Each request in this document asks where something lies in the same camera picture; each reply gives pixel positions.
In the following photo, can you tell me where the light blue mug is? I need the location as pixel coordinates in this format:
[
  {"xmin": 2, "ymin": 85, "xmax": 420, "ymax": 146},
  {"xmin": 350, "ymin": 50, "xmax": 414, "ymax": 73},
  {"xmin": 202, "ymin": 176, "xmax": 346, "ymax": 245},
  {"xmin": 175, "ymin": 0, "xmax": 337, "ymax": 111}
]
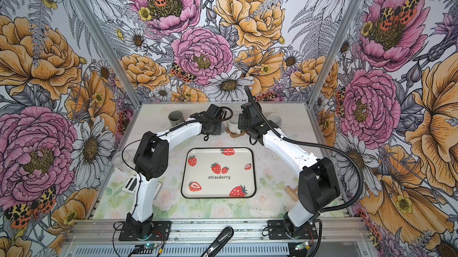
[{"xmin": 268, "ymin": 113, "xmax": 282, "ymax": 127}]

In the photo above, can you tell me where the grey metal mug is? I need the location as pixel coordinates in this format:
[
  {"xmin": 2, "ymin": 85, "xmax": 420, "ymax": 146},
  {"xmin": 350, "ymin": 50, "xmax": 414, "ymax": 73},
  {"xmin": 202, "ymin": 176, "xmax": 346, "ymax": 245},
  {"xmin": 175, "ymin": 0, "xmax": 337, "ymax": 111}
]
[{"xmin": 168, "ymin": 110, "xmax": 186, "ymax": 131}]

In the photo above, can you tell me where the cork paw print coaster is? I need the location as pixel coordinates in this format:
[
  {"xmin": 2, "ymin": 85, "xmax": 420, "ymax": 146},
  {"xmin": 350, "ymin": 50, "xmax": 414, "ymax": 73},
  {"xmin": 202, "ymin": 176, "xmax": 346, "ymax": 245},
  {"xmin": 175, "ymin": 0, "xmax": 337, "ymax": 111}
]
[{"xmin": 229, "ymin": 132, "xmax": 245, "ymax": 138}]

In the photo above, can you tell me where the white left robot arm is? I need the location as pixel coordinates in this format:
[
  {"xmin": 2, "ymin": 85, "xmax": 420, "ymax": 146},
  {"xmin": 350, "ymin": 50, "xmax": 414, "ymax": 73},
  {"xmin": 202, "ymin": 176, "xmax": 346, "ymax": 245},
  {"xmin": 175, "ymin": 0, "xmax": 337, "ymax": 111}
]
[{"xmin": 125, "ymin": 104, "xmax": 227, "ymax": 240}]

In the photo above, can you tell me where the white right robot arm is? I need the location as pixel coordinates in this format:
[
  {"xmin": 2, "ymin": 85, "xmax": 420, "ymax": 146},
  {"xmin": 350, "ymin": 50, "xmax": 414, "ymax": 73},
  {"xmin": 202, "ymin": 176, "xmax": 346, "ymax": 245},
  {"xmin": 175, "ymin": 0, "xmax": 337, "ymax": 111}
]
[{"xmin": 239, "ymin": 102, "xmax": 341, "ymax": 236}]

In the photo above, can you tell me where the white strawberry print tray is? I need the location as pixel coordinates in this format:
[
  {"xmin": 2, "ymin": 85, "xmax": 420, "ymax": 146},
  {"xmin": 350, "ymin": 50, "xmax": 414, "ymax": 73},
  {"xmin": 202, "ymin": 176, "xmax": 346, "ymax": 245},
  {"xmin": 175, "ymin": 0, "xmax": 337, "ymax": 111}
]
[{"xmin": 181, "ymin": 147, "xmax": 257, "ymax": 199}]

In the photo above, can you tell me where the wooden stick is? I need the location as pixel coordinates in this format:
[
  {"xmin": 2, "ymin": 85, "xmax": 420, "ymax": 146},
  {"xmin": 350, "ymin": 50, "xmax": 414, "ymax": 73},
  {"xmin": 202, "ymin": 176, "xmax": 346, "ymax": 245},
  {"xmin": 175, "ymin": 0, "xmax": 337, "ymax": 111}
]
[{"xmin": 284, "ymin": 186, "xmax": 298, "ymax": 202}]

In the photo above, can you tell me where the white scientific calculator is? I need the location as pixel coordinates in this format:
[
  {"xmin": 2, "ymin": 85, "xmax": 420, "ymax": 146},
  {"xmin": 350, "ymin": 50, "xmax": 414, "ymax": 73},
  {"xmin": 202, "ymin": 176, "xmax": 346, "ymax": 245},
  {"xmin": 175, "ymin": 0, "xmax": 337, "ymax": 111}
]
[{"xmin": 122, "ymin": 176, "xmax": 162, "ymax": 196}]

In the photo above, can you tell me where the black handheld device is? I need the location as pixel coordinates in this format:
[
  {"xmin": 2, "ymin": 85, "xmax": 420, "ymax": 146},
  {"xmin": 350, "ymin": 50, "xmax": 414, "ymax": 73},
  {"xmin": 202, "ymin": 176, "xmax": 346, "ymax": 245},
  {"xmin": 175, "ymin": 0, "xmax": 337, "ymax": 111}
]
[{"xmin": 201, "ymin": 226, "xmax": 234, "ymax": 257}]

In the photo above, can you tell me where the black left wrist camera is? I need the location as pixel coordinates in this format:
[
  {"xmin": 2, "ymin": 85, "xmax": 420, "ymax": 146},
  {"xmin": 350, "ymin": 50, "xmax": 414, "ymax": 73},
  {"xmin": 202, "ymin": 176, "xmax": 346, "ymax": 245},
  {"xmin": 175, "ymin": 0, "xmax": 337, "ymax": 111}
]
[{"xmin": 205, "ymin": 104, "xmax": 225, "ymax": 119}]

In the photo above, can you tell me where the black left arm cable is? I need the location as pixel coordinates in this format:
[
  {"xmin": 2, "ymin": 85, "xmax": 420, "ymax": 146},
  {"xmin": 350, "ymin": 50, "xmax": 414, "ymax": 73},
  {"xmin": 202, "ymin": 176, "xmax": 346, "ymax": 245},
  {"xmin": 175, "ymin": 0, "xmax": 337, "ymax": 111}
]
[{"xmin": 111, "ymin": 105, "xmax": 234, "ymax": 257}]

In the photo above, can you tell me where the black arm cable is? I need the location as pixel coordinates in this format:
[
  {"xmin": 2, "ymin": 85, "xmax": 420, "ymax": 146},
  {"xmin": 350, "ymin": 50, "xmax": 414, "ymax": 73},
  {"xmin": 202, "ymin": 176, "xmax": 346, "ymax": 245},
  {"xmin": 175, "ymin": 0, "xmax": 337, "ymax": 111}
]
[
  {"xmin": 244, "ymin": 86, "xmax": 364, "ymax": 257},
  {"xmin": 111, "ymin": 105, "xmax": 234, "ymax": 257}
]

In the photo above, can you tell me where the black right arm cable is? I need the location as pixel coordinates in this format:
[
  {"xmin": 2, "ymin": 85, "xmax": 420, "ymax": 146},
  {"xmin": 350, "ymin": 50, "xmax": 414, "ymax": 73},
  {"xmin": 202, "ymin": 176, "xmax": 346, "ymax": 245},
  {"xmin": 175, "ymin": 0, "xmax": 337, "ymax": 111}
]
[{"xmin": 244, "ymin": 86, "xmax": 364, "ymax": 257}]

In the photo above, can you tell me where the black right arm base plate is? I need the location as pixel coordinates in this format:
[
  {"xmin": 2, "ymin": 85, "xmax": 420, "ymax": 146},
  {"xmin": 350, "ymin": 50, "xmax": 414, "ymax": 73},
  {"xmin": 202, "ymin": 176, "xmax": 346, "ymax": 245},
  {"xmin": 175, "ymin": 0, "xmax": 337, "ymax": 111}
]
[{"xmin": 262, "ymin": 220, "xmax": 318, "ymax": 240}]

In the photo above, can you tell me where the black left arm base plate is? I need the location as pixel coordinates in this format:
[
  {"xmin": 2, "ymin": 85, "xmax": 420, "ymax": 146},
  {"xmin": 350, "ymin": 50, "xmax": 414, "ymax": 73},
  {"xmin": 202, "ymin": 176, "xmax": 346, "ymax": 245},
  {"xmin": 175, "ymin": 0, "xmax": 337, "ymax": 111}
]
[{"xmin": 118, "ymin": 221, "xmax": 172, "ymax": 241}]

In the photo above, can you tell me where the aluminium front rail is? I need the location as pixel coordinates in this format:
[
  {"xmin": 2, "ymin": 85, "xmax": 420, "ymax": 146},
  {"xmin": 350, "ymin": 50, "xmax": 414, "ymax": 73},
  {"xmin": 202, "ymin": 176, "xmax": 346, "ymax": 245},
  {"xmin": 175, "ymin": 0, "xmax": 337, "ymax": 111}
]
[{"xmin": 64, "ymin": 217, "xmax": 370, "ymax": 245}]

